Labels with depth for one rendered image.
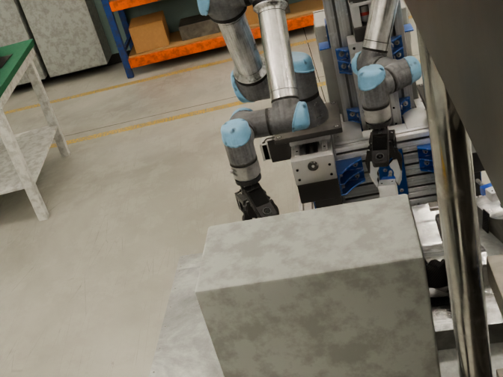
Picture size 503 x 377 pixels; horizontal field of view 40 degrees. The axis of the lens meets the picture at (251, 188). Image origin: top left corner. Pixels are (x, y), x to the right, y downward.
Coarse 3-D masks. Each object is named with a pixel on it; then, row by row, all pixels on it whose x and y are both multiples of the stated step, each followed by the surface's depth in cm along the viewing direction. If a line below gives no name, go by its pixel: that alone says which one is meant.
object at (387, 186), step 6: (390, 174) 211; (384, 180) 204; (390, 180) 204; (378, 186) 203; (384, 186) 202; (390, 186) 202; (396, 186) 203; (384, 192) 203; (390, 192) 203; (396, 192) 202
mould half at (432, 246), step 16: (416, 208) 200; (416, 224) 194; (432, 224) 192; (432, 240) 187; (432, 256) 173; (432, 304) 169; (448, 304) 167; (496, 304) 163; (448, 320) 163; (496, 320) 159; (448, 336) 161; (496, 336) 160
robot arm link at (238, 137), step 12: (240, 120) 179; (228, 132) 176; (240, 132) 176; (252, 132) 183; (228, 144) 178; (240, 144) 177; (252, 144) 180; (228, 156) 181; (240, 156) 179; (252, 156) 180
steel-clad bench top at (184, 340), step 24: (192, 264) 219; (192, 288) 208; (168, 312) 201; (192, 312) 198; (168, 336) 191; (192, 336) 189; (168, 360) 183; (192, 360) 181; (216, 360) 179; (456, 360) 160
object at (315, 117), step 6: (312, 96) 226; (318, 96) 228; (306, 102) 226; (312, 102) 226; (318, 102) 228; (312, 108) 227; (318, 108) 228; (324, 108) 230; (312, 114) 227; (318, 114) 229; (324, 114) 229; (312, 120) 227; (318, 120) 228; (324, 120) 229; (312, 126) 228
